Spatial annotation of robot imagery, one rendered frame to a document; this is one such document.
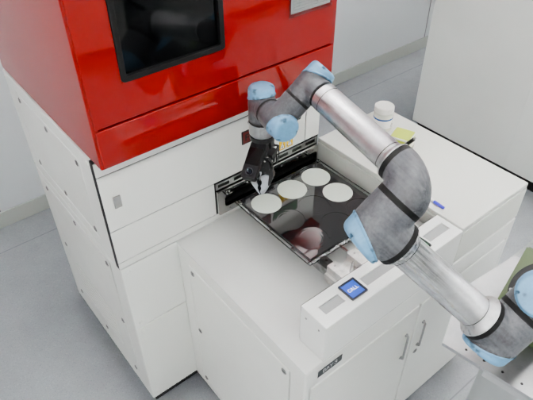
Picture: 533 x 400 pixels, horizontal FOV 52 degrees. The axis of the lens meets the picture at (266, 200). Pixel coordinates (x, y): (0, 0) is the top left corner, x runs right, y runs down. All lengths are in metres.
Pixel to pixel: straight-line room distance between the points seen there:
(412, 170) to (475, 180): 0.69
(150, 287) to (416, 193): 0.99
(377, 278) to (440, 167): 0.56
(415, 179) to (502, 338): 0.44
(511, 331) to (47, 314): 2.07
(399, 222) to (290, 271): 0.55
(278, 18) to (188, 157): 0.47
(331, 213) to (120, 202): 0.65
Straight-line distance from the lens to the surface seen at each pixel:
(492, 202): 1.82
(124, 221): 1.64
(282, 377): 1.60
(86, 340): 2.66
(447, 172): 1.90
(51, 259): 3.07
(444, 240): 1.65
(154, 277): 1.84
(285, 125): 1.39
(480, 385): 1.90
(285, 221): 1.72
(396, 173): 1.23
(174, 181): 1.65
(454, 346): 1.59
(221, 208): 1.82
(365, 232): 1.21
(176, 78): 1.44
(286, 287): 1.64
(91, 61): 1.31
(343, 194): 1.84
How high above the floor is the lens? 2.06
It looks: 40 degrees down
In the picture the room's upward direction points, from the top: straight up
